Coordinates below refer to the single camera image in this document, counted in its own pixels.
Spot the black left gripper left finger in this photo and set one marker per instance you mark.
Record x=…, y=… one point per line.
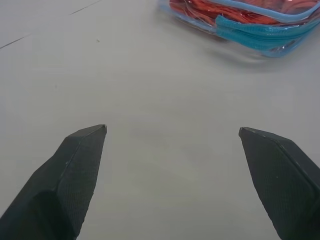
x=62, y=185

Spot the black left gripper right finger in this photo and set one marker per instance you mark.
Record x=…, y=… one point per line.
x=282, y=180

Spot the clear blue-trimmed zipper pouch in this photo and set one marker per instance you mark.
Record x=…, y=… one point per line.
x=252, y=33

